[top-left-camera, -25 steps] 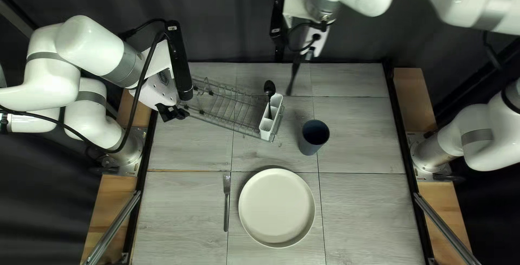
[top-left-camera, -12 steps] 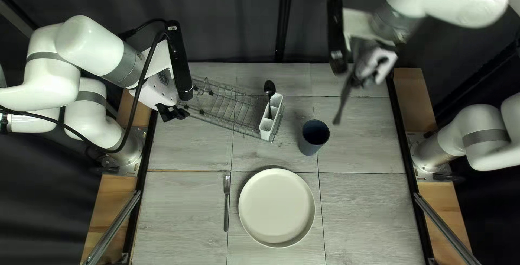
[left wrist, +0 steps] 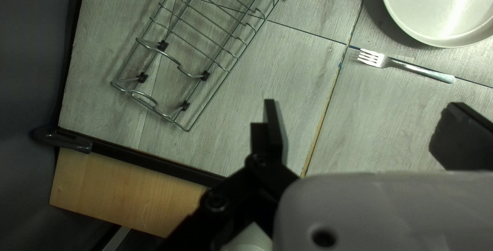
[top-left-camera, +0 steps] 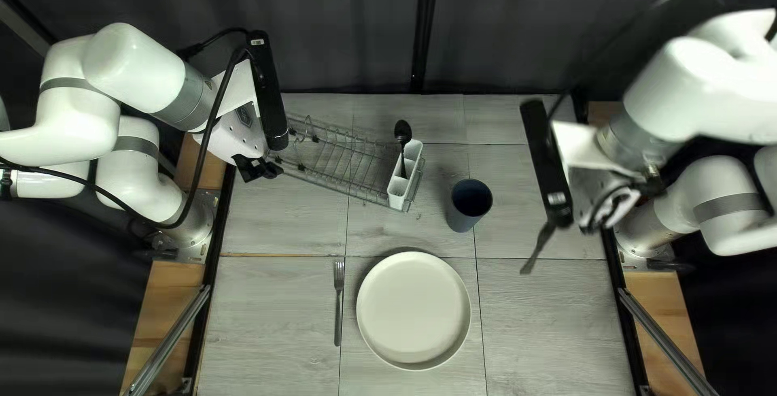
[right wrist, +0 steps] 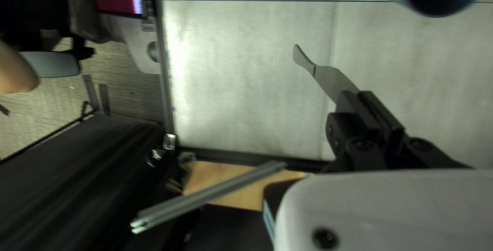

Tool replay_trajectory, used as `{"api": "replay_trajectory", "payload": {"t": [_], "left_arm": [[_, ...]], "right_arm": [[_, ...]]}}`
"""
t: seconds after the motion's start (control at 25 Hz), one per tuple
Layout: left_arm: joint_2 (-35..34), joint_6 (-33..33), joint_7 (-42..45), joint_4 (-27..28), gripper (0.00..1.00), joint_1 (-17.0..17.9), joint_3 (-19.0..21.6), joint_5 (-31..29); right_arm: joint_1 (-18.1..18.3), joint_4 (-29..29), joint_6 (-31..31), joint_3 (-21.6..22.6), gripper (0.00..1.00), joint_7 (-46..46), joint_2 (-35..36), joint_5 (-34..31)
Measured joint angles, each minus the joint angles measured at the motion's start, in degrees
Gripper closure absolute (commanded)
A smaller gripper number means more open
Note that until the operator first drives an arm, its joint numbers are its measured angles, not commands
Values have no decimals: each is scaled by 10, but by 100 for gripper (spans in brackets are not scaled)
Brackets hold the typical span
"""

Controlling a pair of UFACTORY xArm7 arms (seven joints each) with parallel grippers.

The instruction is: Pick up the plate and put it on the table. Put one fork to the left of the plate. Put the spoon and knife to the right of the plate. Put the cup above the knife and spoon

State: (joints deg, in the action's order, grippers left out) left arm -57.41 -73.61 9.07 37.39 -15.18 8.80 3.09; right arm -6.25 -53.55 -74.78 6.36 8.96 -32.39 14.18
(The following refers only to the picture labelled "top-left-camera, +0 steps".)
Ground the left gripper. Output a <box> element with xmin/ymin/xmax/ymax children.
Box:
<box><xmin>193</xmin><ymin>59</ymin><xmax>269</xmax><ymax>166</ymax></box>

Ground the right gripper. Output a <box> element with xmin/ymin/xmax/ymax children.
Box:
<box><xmin>551</xmin><ymin>119</ymin><xmax>644</xmax><ymax>234</ymax></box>

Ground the pale plate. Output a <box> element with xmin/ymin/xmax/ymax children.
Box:
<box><xmin>356</xmin><ymin>251</ymin><xmax>472</xmax><ymax>371</ymax></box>

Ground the dark blue cup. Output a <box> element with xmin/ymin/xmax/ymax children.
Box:
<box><xmin>446</xmin><ymin>178</ymin><xmax>494</xmax><ymax>234</ymax></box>

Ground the black spoon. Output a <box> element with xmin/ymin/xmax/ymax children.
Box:
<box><xmin>394</xmin><ymin>119</ymin><xmax>414</xmax><ymax>179</ymax></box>

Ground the fork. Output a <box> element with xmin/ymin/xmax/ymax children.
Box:
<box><xmin>333</xmin><ymin>259</ymin><xmax>347</xmax><ymax>347</ymax></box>

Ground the white cutlery holder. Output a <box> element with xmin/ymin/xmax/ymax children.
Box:
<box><xmin>386</xmin><ymin>139</ymin><xmax>426</xmax><ymax>212</ymax></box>

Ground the black cable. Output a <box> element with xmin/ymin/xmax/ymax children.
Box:
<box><xmin>0</xmin><ymin>27</ymin><xmax>251</xmax><ymax>231</ymax></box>
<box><xmin>546</xmin><ymin>0</ymin><xmax>777</xmax><ymax>234</ymax></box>

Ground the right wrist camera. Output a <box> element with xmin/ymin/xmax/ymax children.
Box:
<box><xmin>520</xmin><ymin>100</ymin><xmax>575</xmax><ymax>230</ymax></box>

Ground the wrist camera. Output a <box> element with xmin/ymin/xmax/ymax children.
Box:
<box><xmin>246</xmin><ymin>30</ymin><xmax>290</xmax><ymax>152</ymax></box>
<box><xmin>520</xmin><ymin>100</ymin><xmax>575</xmax><ymax>230</ymax></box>

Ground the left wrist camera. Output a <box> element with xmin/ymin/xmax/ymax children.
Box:
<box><xmin>246</xmin><ymin>30</ymin><xmax>290</xmax><ymax>152</ymax></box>

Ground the wire dish rack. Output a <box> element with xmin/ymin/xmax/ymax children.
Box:
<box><xmin>267</xmin><ymin>113</ymin><xmax>426</xmax><ymax>213</ymax></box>

